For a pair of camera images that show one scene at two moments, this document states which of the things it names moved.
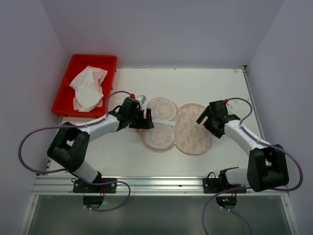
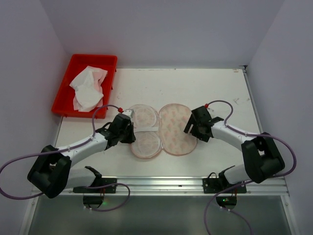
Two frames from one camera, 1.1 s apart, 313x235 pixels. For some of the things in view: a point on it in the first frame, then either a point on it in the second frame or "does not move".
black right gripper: x=211 y=120 to x=193 y=126
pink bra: x=98 y=75 does not move
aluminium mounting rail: x=136 y=186 does not move
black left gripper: x=142 y=120 to x=129 y=134
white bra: x=87 y=92 does not move
